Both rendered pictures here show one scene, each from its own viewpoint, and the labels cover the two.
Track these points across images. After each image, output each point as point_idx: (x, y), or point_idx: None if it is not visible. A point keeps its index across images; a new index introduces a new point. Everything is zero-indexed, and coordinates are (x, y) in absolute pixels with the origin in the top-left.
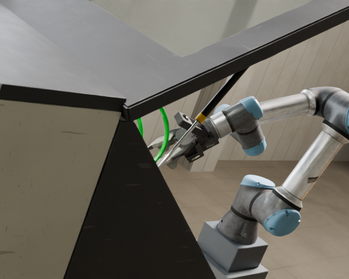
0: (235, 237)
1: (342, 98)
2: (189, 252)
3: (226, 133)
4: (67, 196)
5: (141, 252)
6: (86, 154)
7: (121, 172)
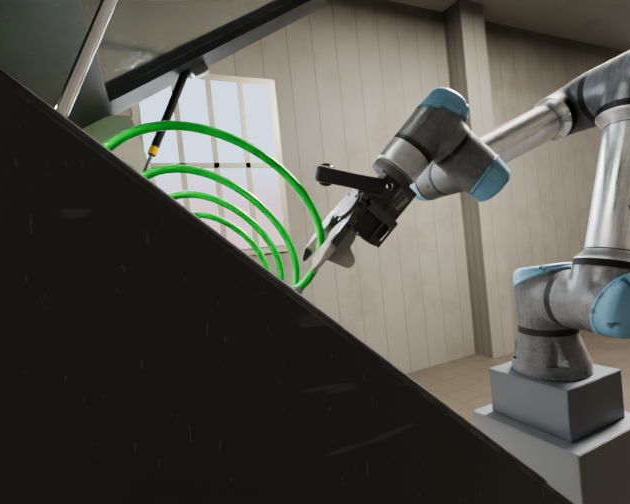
0: (551, 373)
1: (608, 63)
2: (369, 406)
3: (415, 163)
4: None
5: (112, 457)
6: None
7: None
